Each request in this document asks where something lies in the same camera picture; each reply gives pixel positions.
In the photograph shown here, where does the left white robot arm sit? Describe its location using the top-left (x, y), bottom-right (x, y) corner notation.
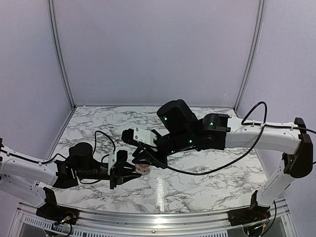
top-left (0, 142), bottom-right (141, 220)

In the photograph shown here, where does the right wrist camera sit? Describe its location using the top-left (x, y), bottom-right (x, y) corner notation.
top-left (121, 128), bottom-right (158, 148)

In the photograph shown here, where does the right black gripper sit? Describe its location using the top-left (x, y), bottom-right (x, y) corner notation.
top-left (131, 128), bottom-right (195, 170)

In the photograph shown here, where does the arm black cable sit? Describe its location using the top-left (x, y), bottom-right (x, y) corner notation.
top-left (138, 101), bottom-right (316, 176)
top-left (0, 130), bottom-right (117, 185)

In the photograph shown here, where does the aluminium frame post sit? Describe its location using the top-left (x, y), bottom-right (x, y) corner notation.
top-left (234, 0), bottom-right (266, 113)
top-left (47, 0), bottom-right (76, 110)

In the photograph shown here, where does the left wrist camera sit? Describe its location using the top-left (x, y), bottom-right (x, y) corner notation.
top-left (108, 150), bottom-right (128, 175)

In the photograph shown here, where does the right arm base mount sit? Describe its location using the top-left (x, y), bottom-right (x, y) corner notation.
top-left (228, 191), bottom-right (271, 226)

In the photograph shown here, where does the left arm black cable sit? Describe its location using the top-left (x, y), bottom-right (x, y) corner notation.
top-left (0, 130), bottom-right (117, 185)

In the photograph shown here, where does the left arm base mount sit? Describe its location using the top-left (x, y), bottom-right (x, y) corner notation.
top-left (36, 187), bottom-right (79, 225)

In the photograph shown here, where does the front aluminium rail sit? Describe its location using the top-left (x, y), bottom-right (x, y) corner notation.
top-left (8, 199), bottom-right (297, 237)

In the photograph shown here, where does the pink earbud charging case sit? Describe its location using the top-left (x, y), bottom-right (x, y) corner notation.
top-left (135, 164), bottom-right (151, 176)

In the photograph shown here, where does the right aluminium frame post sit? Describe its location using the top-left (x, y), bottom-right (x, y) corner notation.
top-left (234, 0), bottom-right (266, 113)

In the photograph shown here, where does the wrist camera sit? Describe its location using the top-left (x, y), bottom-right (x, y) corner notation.
top-left (121, 128), bottom-right (158, 148)
top-left (108, 150), bottom-right (128, 175)

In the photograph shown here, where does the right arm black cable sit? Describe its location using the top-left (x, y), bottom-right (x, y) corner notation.
top-left (138, 101), bottom-right (316, 176)

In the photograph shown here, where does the left aluminium frame post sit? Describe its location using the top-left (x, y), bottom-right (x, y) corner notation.
top-left (47, 0), bottom-right (76, 110)

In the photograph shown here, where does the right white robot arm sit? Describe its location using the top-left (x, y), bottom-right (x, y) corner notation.
top-left (132, 99), bottom-right (314, 221)

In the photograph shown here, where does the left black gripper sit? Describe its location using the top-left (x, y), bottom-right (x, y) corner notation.
top-left (77, 161), bottom-right (141, 190)

